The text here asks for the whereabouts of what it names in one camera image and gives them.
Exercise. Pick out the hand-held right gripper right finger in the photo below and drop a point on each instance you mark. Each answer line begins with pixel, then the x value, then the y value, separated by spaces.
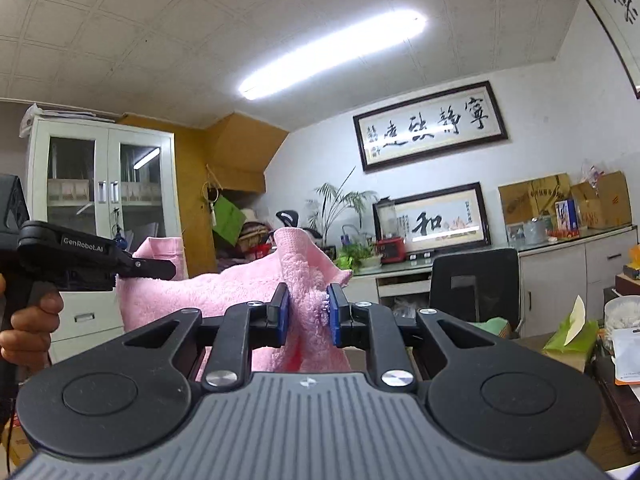
pixel 334 317

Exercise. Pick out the white plastic bag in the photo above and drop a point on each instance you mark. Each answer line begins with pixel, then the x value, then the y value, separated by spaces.
pixel 37 112

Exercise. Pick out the person's left hand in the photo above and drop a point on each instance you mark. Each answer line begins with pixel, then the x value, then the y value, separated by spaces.
pixel 30 335

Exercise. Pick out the large cardboard box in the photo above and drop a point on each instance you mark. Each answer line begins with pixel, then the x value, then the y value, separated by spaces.
pixel 530 200

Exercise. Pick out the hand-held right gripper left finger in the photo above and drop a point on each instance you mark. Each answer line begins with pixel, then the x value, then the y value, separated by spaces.
pixel 283 316

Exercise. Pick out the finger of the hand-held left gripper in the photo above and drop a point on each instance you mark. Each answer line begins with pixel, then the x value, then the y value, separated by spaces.
pixel 150 268

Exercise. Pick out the blue and white carton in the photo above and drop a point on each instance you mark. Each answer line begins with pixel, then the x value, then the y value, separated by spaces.
pixel 566 216

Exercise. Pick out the white packet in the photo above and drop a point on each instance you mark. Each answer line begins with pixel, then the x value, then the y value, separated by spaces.
pixel 627 357

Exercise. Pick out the green bag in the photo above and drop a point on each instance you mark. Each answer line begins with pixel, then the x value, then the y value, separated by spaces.
pixel 227 217

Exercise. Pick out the small framed calligraphy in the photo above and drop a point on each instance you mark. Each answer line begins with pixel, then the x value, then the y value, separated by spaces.
pixel 450 220

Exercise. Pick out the tall cardboard box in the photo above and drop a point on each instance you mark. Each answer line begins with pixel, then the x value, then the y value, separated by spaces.
pixel 607 205

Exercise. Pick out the small green plant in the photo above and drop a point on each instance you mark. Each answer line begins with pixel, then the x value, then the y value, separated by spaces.
pixel 352 255

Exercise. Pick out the pink towel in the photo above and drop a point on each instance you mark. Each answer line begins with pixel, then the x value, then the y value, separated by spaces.
pixel 225 292

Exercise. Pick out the wide framed calligraphy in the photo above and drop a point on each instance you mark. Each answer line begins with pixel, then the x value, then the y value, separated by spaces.
pixel 430 127

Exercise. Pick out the white low cabinet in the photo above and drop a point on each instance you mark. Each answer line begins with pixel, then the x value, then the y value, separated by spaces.
pixel 555 280

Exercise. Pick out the ceiling tube light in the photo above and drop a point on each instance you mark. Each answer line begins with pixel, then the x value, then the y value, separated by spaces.
pixel 330 55

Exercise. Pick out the white glass-door cabinet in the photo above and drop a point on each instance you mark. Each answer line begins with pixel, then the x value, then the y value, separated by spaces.
pixel 105 132

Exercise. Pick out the potted palm plant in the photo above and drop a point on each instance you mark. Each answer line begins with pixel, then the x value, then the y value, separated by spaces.
pixel 332 205

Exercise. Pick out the green tissue box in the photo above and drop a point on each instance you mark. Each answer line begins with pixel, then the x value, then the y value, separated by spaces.
pixel 570 342

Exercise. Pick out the black office chair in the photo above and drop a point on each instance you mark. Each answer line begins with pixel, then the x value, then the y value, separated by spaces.
pixel 475 285

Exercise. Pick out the red appliance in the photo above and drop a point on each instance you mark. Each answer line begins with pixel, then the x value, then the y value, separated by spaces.
pixel 391 251

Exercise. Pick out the black chair headrest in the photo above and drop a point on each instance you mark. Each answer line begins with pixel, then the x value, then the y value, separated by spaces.
pixel 287 217

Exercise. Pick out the dark-framed calligraphy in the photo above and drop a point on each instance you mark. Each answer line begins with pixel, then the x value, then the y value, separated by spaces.
pixel 617 7

